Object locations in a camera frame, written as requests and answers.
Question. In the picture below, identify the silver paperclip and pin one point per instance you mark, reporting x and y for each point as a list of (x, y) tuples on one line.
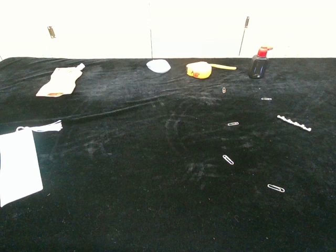
[(233, 124), (275, 188), (228, 159), (266, 99)]

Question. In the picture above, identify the black velvet tablecloth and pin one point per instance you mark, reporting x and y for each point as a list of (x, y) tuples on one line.
[(147, 162)]

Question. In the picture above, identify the pale blue round lid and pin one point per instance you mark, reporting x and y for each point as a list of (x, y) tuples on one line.
[(158, 66)]

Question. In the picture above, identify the yellow tape measure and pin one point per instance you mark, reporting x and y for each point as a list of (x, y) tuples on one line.
[(199, 70)]

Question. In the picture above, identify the black bottle red cap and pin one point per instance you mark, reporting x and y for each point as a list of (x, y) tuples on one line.
[(258, 67)]

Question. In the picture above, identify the beige spouted pouch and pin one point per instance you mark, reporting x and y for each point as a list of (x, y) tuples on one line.
[(61, 81)]

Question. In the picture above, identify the metal screen hinge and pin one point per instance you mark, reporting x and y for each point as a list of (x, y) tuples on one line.
[(51, 32), (247, 22)]

